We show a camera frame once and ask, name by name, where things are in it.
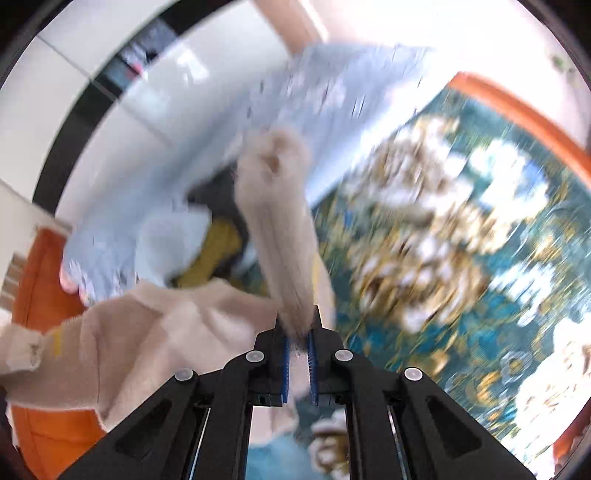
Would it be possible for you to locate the beige fuzzy knit sweater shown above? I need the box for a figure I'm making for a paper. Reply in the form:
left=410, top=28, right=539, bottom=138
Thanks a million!
left=1, top=139, right=335, bottom=431

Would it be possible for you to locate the light blue patterned quilt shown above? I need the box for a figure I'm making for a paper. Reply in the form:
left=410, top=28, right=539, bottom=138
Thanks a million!
left=59, top=44, right=430, bottom=305

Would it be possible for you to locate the light blue pillow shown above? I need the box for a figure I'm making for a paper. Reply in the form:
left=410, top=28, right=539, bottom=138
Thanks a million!
left=134, top=206, right=212, bottom=287

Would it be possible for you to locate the olive green knit garment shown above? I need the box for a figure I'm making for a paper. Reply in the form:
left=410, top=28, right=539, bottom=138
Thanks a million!
left=173, top=218, right=242, bottom=289

